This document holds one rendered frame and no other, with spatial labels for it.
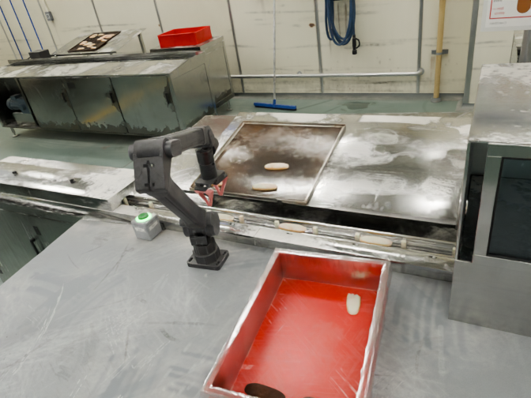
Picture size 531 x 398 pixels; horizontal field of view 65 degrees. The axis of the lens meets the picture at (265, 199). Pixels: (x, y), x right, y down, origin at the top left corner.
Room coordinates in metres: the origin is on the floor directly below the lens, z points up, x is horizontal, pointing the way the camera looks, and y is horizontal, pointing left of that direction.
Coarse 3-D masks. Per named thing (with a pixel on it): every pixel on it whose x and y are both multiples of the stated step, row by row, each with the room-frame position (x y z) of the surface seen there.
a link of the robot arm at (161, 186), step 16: (144, 144) 0.94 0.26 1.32; (160, 144) 0.93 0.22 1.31; (144, 160) 0.91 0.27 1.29; (160, 160) 0.90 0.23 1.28; (144, 176) 0.90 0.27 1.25; (160, 176) 0.89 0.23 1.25; (144, 192) 0.89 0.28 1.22; (160, 192) 0.89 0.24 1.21; (176, 192) 0.95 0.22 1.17; (176, 208) 0.96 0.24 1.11; (192, 208) 1.02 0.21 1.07; (192, 224) 1.05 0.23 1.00; (208, 224) 1.07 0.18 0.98
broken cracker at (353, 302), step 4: (348, 296) 0.82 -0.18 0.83; (352, 296) 0.82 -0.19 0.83; (356, 296) 0.82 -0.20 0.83; (348, 300) 0.81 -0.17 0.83; (352, 300) 0.81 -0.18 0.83; (356, 300) 0.81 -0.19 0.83; (360, 300) 0.81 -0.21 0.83; (348, 304) 0.80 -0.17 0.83; (352, 304) 0.79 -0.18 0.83; (356, 304) 0.79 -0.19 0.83; (348, 308) 0.78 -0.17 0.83; (352, 308) 0.78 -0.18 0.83; (356, 308) 0.78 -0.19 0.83; (348, 312) 0.77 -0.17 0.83; (352, 312) 0.77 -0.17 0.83; (356, 312) 0.77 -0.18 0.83
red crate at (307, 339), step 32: (288, 288) 0.90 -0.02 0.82; (320, 288) 0.88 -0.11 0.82; (352, 288) 0.86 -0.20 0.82; (288, 320) 0.79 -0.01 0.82; (320, 320) 0.77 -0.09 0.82; (352, 320) 0.75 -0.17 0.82; (256, 352) 0.70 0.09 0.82; (288, 352) 0.68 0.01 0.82; (320, 352) 0.67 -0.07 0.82; (352, 352) 0.65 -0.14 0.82; (288, 384) 0.60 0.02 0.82; (320, 384) 0.59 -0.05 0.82; (352, 384) 0.57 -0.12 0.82
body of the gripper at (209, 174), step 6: (204, 168) 1.28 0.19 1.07; (210, 168) 1.28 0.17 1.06; (216, 168) 1.30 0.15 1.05; (204, 174) 1.28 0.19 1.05; (210, 174) 1.28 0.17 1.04; (216, 174) 1.29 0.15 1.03; (222, 174) 1.32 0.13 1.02; (198, 180) 1.29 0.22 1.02; (204, 180) 1.28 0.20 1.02; (210, 180) 1.27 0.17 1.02; (210, 186) 1.25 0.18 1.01
